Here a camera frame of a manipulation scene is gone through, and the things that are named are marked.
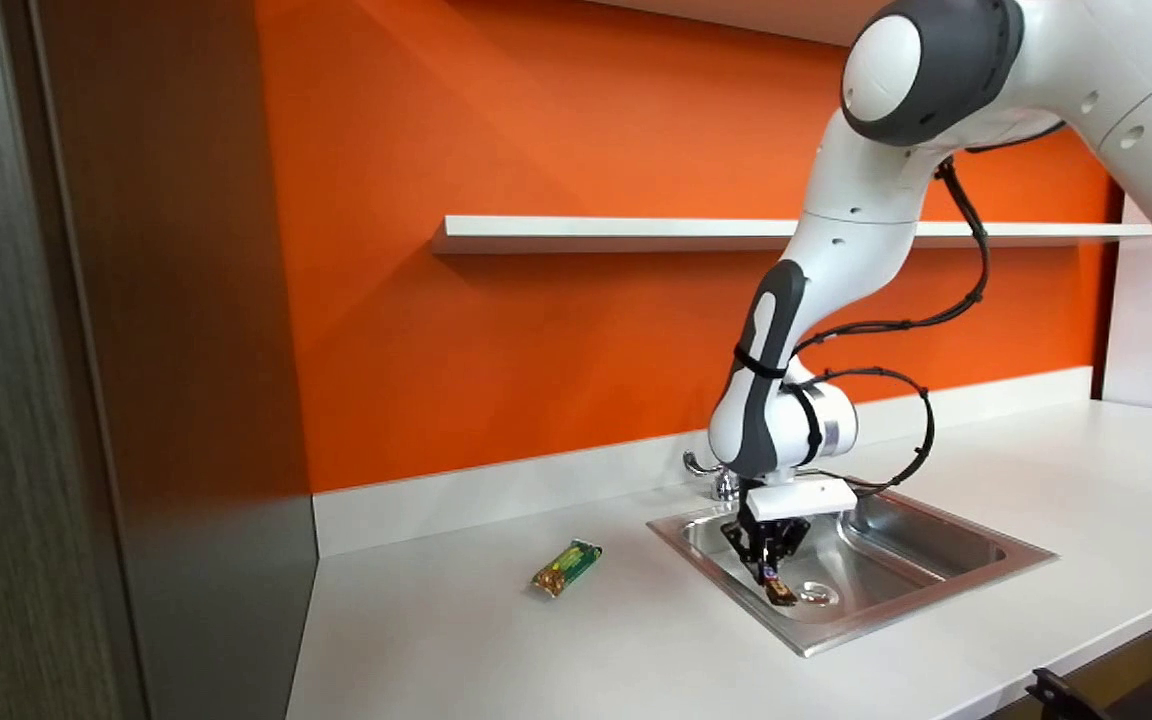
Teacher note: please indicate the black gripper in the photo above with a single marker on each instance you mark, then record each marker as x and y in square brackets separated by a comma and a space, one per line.
[766, 533]

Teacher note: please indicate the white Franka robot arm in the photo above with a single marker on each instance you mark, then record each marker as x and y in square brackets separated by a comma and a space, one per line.
[856, 202]

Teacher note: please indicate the round sink drain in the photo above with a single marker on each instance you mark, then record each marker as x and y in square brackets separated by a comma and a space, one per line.
[817, 595]

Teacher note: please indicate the stainless steel sink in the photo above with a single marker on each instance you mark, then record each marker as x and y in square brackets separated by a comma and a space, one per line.
[922, 545]

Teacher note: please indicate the green snack pack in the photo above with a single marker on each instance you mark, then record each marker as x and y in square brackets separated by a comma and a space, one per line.
[565, 570]

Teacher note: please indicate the white counter backsplash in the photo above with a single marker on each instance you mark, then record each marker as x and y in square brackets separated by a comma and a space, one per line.
[497, 492]

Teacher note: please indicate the dark wood cabinet panel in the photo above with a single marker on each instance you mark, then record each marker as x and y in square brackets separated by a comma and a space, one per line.
[111, 403]

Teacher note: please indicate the white wall shelf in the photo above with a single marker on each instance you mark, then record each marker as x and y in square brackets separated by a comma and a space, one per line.
[600, 235]

